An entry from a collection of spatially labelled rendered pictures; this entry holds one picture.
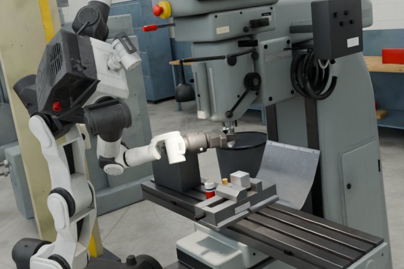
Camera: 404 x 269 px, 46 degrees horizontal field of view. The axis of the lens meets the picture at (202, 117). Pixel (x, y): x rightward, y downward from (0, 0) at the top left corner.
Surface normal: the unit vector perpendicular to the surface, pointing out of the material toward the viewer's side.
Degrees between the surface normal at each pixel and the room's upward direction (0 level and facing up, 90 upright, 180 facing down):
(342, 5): 90
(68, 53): 59
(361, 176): 89
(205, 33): 90
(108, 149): 131
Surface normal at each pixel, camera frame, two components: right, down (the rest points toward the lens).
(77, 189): 0.84, -0.14
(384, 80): -0.77, 0.24
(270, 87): 0.62, 0.11
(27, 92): -0.47, 0.25
